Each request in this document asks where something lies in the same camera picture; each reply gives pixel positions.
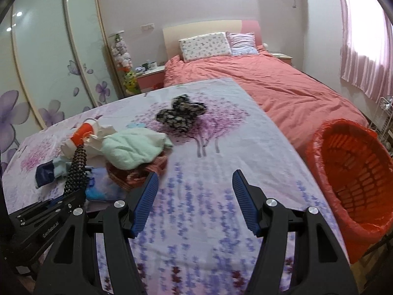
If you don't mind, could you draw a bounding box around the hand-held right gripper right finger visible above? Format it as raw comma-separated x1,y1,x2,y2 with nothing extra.
232,170,360,295

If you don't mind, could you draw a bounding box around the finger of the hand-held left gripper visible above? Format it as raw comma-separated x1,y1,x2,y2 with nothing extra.
46,190,85,214

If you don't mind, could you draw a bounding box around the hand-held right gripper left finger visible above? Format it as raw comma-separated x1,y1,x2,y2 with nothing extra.
33,172,159,295

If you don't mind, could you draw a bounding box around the black beaded strap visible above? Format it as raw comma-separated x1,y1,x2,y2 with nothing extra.
63,146,90,195

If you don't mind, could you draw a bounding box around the red and white paper cup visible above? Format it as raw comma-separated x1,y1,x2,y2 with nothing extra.
71,122,98,146

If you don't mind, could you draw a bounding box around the black floral cloth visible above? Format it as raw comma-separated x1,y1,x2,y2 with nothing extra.
156,95,207,135

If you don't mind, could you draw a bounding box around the red lined plastic basket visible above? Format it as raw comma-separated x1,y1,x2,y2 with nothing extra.
305,119,393,264

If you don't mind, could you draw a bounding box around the light blue paper scrap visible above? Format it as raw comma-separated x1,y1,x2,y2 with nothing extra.
54,157,72,179

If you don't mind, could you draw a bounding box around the blue plastic bag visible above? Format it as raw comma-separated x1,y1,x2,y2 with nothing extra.
85,167,126,202

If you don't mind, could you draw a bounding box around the navy blue sock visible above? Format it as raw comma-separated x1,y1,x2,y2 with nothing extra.
35,161,57,188

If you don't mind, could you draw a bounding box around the crumpled white tissue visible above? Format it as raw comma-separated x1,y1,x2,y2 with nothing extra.
61,124,115,160

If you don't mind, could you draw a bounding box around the green towel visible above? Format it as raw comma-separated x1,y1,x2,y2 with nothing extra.
101,128,174,170

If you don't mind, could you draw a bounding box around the bed with coral duvet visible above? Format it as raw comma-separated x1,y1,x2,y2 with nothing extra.
163,45,369,157

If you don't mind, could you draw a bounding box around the pink and white nightstand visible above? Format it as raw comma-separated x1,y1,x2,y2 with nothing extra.
135,66,166,94

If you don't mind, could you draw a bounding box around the plush toy bouquet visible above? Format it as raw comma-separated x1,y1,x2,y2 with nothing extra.
111,31,140,96

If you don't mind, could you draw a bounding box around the floral frosted glass wardrobe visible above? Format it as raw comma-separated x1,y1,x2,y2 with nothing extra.
0,0,123,163

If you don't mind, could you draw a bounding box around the pale wooden nightstand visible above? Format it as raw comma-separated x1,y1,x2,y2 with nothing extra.
272,52,294,66

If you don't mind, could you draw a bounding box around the pink striped pillow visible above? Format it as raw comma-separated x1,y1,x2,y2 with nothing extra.
226,31,260,56

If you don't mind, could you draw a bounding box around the white floral pillow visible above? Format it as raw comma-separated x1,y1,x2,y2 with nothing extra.
179,32,232,62

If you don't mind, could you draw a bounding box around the cream and pink headboard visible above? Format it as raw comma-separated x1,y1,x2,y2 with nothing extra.
162,20,263,62

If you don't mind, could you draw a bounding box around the pink curtain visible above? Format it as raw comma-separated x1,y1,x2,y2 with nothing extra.
334,0,393,103

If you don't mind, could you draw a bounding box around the white wire rack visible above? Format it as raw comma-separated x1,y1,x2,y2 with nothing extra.
368,97,393,152

